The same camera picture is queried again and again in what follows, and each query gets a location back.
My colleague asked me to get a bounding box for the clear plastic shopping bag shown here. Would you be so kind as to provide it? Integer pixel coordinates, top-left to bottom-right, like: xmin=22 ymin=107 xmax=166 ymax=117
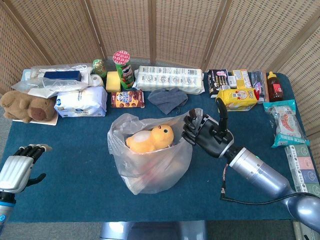
xmin=107 ymin=107 xmax=204 ymax=195

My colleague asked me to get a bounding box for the green Pringles can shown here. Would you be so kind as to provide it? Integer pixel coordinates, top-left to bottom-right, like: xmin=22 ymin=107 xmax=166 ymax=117
xmin=112 ymin=50 xmax=136 ymax=91

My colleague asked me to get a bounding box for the brown capybara plush toy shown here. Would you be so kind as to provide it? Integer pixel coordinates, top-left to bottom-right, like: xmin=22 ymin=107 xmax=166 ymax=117
xmin=0 ymin=90 xmax=58 ymax=124

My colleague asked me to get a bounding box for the light blue package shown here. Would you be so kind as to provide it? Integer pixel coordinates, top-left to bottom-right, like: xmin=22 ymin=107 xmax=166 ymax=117
xmin=20 ymin=69 xmax=33 ymax=82

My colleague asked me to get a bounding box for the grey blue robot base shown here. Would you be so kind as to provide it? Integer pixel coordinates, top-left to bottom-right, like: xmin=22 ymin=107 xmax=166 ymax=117
xmin=99 ymin=221 xmax=208 ymax=240

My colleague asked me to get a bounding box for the wicker folding screen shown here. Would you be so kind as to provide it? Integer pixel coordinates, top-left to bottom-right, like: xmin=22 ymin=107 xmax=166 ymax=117
xmin=0 ymin=0 xmax=320 ymax=137

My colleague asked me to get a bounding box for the yellow duck plush toy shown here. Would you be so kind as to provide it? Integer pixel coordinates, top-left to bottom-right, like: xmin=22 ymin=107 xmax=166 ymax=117
xmin=125 ymin=124 xmax=175 ymax=153

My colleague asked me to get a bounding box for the grey blue cloth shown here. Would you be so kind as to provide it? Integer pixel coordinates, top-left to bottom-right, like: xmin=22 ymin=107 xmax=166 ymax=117
xmin=147 ymin=87 xmax=189 ymax=115

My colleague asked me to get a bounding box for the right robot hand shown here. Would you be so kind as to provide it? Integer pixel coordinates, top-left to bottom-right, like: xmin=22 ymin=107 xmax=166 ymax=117
xmin=181 ymin=97 xmax=235 ymax=159

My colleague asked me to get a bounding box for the white flat board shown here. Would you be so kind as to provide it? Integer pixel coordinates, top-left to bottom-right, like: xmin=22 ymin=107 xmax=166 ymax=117
xmin=11 ymin=113 xmax=60 ymax=126

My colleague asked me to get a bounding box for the amber honey bottle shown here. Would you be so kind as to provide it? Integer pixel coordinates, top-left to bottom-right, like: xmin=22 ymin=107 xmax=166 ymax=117
xmin=266 ymin=71 xmax=285 ymax=102

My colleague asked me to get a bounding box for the colourful box row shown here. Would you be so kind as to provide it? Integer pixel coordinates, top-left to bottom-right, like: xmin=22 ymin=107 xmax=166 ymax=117
xmin=284 ymin=143 xmax=320 ymax=195

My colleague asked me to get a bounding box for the teal snack package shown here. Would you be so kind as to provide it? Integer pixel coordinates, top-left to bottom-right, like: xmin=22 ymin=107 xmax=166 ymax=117
xmin=262 ymin=99 xmax=310 ymax=149

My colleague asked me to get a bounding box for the dark toothbrush package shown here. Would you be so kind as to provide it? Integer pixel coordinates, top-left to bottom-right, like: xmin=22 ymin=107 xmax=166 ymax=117
xmin=249 ymin=70 xmax=268 ymax=102

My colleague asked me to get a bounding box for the black cable with coloured wires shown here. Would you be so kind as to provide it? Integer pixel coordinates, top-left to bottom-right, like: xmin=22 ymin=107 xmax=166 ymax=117
xmin=219 ymin=162 xmax=320 ymax=204

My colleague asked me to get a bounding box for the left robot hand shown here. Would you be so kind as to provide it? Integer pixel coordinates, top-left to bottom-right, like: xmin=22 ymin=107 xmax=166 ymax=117
xmin=0 ymin=143 xmax=53 ymax=194

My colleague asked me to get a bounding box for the white tissue pack blue logo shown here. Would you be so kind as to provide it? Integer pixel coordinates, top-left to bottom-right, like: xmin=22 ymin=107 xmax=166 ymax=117
xmin=54 ymin=86 xmax=108 ymax=118

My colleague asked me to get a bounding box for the brown cookie box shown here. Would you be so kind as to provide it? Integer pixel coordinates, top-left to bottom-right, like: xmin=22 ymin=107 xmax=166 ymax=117
xmin=110 ymin=89 xmax=145 ymax=109

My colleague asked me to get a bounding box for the long white tissue roll pack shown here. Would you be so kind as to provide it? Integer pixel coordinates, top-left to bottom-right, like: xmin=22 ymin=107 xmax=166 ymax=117
xmin=132 ymin=65 xmax=205 ymax=95

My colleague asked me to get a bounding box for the white yellow box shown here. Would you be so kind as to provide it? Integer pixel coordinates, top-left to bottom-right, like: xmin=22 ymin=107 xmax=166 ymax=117
xmin=228 ymin=69 xmax=253 ymax=90

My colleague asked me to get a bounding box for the flat clear plastic bag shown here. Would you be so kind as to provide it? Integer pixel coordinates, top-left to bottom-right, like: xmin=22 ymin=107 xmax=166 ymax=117
xmin=11 ymin=76 xmax=88 ymax=92

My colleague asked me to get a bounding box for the dark blue box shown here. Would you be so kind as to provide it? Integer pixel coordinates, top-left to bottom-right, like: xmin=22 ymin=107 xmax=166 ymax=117
xmin=43 ymin=70 xmax=83 ymax=82

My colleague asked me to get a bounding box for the yellow wafer package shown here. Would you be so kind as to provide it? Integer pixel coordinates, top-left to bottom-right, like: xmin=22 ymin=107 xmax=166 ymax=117
xmin=215 ymin=87 xmax=258 ymax=113

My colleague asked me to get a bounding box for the black snack package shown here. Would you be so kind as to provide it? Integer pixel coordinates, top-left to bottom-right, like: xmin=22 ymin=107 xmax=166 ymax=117
xmin=207 ymin=69 xmax=231 ymax=99

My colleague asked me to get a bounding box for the blue felt table cover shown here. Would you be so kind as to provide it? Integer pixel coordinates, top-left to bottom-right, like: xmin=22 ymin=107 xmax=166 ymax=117
xmin=0 ymin=72 xmax=320 ymax=224

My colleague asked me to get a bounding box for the yellow sponge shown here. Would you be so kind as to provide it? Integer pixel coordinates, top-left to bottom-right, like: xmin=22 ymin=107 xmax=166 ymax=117
xmin=105 ymin=71 xmax=122 ymax=93

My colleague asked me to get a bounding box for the white tape roll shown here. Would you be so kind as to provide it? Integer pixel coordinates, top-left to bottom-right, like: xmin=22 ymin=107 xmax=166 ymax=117
xmin=89 ymin=73 xmax=105 ymax=88

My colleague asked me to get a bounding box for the clear bag with blue box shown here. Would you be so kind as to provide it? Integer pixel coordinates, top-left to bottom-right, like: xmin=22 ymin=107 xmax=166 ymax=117
xmin=29 ymin=62 xmax=94 ymax=86

